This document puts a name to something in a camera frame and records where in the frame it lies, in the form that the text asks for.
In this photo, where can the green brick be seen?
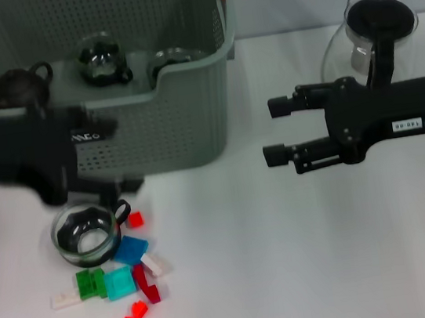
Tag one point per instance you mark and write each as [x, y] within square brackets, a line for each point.
[89, 285]

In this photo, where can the grey perforated storage bin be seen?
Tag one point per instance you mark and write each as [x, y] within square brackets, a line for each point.
[161, 134]

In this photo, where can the small red square brick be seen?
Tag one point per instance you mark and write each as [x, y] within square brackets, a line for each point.
[136, 220]

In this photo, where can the dark clay teapot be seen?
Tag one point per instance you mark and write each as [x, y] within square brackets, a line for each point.
[13, 90]

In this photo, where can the white small brick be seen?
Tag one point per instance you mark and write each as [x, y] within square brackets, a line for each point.
[154, 265]

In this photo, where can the glass teacup black sleeve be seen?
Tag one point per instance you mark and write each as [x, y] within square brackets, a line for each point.
[86, 244]
[172, 58]
[100, 62]

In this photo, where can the blue flat square brick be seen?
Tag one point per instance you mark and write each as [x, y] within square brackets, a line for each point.
[130, 250]

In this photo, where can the dark red curved brick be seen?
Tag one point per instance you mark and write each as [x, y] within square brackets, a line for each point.
[147, 288]

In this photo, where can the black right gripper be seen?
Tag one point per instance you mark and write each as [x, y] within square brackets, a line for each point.
[379, 108]

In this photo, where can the small orange-red brick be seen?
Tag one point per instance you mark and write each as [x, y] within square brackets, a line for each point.
[140, 309]

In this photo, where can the white flat long brick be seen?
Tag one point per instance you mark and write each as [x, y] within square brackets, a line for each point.
[64, 301]

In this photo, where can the glass teapot black lid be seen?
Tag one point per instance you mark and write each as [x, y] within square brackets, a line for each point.
[380, 16]

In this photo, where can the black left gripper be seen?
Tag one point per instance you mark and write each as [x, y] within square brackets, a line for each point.
[9, 152]

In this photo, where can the teal square brick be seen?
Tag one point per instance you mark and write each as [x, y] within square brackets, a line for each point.
[119, 284]

